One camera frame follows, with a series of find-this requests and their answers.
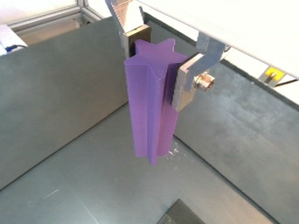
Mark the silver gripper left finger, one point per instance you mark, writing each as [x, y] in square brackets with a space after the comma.
[126, 14]

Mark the purple star-shaped prism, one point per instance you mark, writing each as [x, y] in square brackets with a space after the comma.
[149, 79]

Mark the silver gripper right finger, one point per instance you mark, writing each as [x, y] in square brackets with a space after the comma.
[193, 71]

